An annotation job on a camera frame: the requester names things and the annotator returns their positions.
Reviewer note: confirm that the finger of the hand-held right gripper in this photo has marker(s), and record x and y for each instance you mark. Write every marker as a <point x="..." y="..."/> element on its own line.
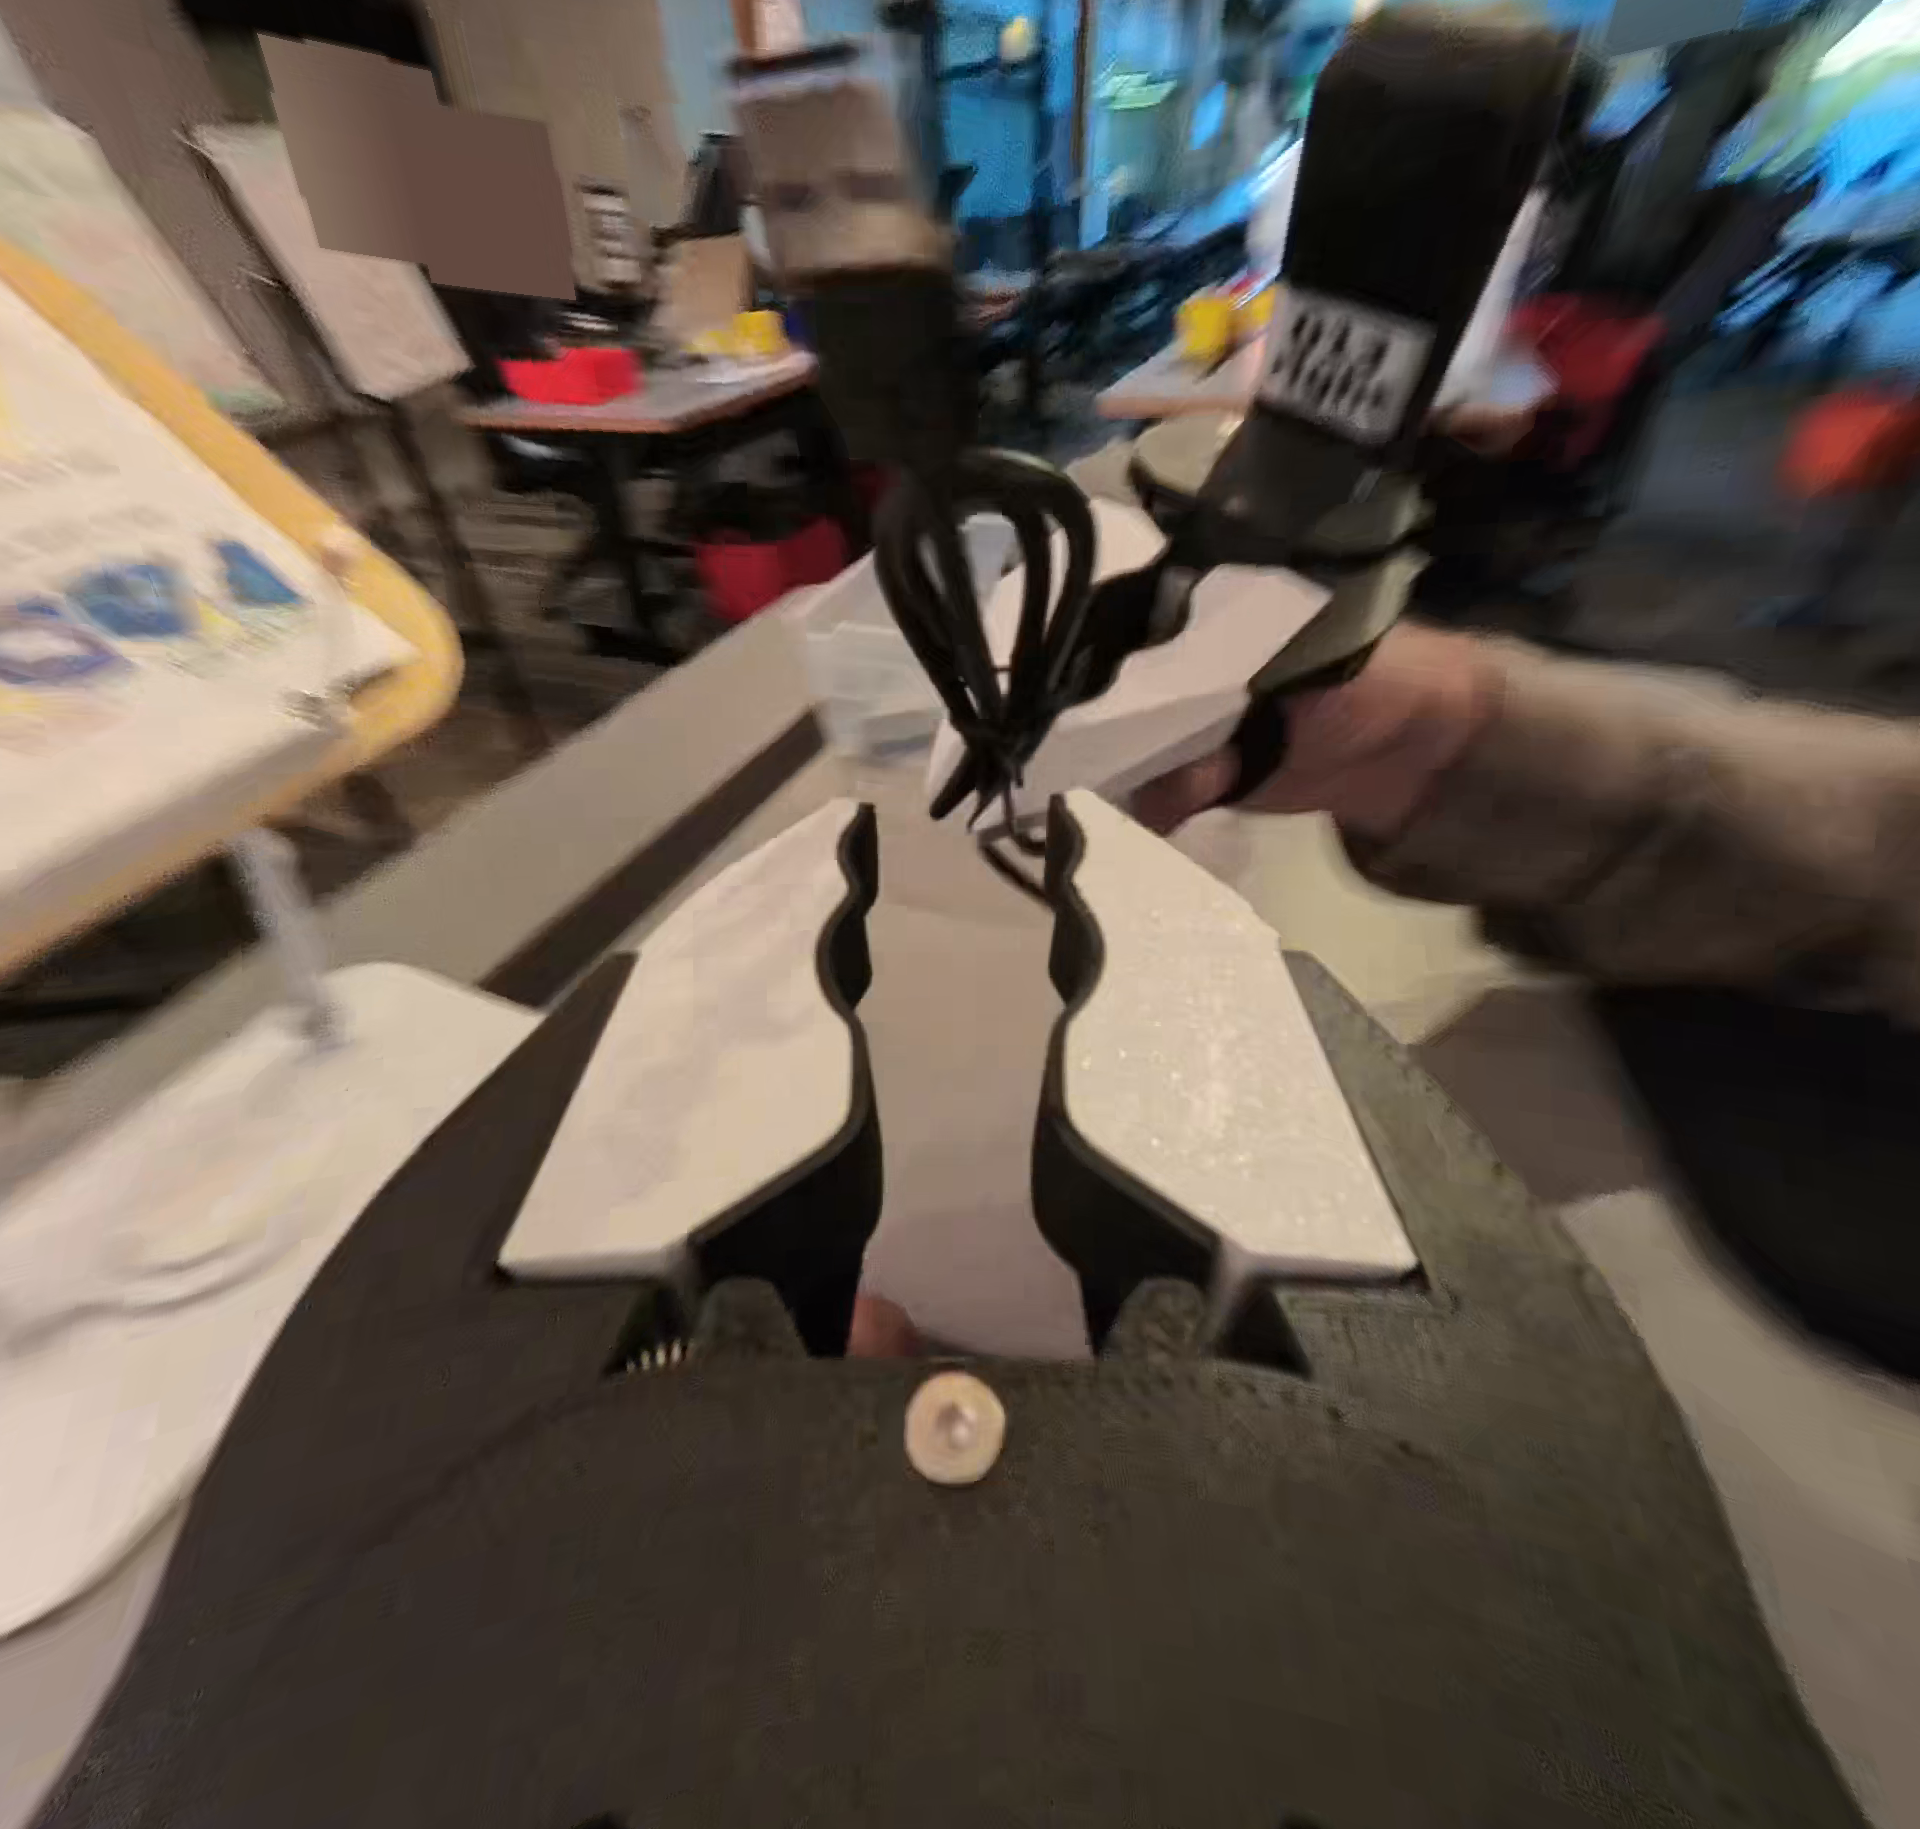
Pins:
<point x="1118" y="538"/>
<point x="1186" y="688"/>

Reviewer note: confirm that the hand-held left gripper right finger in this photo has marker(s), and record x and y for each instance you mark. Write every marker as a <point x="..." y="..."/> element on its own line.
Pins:
<point x="1216" y="1093"/>

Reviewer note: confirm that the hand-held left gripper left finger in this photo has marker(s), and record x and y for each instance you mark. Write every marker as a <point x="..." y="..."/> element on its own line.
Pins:
<point x="705" y="1093"/>

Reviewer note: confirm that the person's right hand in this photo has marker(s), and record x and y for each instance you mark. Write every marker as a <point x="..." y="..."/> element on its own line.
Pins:
<point x="1380" y="736"/>

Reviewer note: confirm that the wooden desk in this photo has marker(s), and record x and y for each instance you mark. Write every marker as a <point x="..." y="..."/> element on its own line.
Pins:
<point x="1171" y="391"/>
<point x="677" y="397"/>

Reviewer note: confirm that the small yellow bin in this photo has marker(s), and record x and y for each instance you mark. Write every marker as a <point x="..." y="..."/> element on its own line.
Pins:
<point x="756" y="334"/>
<point x="1216" y="327"/>

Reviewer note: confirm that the red fabric bin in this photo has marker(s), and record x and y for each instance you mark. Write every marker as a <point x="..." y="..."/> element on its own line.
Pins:
<point x="1592" y="358"/>

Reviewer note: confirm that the clear plastic bin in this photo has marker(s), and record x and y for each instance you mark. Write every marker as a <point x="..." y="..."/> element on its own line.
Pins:
<point x="868" y="704"/>

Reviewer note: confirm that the red floor bin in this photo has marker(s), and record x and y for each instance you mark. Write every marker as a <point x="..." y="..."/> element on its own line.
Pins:
<point x="765" y="570"/>

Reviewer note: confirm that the white stand base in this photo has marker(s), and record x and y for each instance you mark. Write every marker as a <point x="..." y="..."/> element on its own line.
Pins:
<point x="224" y="1184"/>

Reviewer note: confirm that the orange bin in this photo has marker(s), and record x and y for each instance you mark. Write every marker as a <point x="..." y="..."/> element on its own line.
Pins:
<point x="1851" y="442"/>

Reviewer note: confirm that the instruction sheet on stand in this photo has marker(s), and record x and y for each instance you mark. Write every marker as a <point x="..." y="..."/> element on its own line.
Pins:
<point x="428" y="661"/>

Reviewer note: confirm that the red desk bin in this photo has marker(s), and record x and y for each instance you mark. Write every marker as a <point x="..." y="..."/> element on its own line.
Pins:
<point x="571" y="379"/>

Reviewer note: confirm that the whiteboard with red writing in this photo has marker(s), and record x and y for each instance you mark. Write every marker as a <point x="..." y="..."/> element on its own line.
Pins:
<point x="373" y="327"/>

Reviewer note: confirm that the whiteboard with green writing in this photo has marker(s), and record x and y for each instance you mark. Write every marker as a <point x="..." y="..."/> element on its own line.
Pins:
<point x="91" y="242"/>

